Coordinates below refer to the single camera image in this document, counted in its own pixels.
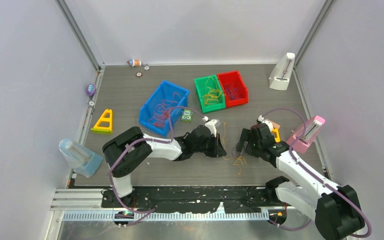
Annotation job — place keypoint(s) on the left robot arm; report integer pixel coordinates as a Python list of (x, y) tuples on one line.
[(127, 151)]

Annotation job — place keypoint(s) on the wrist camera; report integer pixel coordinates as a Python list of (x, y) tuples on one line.
[(262, 120), (211, 124)]

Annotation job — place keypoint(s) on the yellow triangle toy right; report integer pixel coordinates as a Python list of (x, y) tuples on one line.
[(275, 132)]

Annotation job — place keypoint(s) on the yellow triangle toy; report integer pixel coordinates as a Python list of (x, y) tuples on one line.
[(275, 132), (104, 125)]

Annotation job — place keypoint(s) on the red plastic bin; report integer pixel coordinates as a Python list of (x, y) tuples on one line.
[(234, 89)]

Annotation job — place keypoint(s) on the purple round toy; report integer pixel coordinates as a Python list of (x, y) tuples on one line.
[(91, 90)]

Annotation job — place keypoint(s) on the pink metronome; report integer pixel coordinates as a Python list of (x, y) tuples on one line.
[(306, 134)]

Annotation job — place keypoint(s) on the white metronome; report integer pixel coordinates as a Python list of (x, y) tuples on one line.
[(280, 76)]

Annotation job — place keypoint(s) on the wooden block right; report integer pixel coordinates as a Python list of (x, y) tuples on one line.
[(275, 125)]

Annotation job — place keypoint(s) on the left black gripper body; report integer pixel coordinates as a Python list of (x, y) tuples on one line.
[(208, 148)]

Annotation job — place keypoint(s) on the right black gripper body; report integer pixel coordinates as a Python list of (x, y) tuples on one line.
[(254, 147)]

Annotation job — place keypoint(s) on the yellow triangle toy left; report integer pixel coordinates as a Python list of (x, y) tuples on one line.
[(104, 125)]

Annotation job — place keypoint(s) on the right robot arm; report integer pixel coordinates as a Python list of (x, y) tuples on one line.
[(334, 209)]

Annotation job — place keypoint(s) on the clear plastic bottle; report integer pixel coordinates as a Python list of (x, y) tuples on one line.
[(82, 160)]

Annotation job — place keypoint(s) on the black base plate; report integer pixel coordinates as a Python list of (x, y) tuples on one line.
[(192, 199)]

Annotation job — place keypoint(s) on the small figurine toy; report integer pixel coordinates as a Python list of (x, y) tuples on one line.
[(134, 63)]

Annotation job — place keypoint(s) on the green owl tile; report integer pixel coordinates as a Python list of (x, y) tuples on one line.
[(186, 115)]

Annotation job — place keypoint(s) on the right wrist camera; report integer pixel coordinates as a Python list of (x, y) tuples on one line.
[(262, 120)]

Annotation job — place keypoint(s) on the green plastic bin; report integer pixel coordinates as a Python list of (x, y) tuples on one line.
[(210, 95)]

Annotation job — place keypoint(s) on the blue plastic bin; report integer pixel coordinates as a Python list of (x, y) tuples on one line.
[(155, 115)]

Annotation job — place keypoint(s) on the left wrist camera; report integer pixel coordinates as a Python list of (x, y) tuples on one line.
[(211, 124)]

